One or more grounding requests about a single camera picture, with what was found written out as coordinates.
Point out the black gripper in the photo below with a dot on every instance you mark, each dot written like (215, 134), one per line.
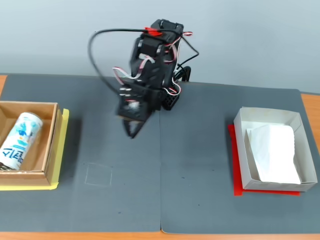
(134, 128)

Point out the white blue drink can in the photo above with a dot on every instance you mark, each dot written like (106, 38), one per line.
(20, 140)

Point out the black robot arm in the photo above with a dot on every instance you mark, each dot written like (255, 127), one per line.
(150, 67)

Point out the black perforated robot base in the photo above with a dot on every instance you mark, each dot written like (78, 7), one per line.
(171, 101)

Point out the brown cardboard box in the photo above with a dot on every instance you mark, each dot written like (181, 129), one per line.
(25, 180)

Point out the white cardboard box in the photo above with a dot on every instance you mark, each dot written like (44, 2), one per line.
(275, 188)

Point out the grey textured table mat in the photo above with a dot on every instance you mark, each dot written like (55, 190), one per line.
(125, 187)
(200, 150)

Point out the red tape strip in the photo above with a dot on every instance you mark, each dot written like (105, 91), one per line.
(152, 31)

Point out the red paper sheet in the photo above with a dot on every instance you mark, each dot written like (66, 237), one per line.
(237, 190)

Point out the white crumpled paper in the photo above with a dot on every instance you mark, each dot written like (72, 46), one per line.
(272, 155)

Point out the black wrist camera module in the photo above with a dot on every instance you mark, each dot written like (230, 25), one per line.
(131, 108)

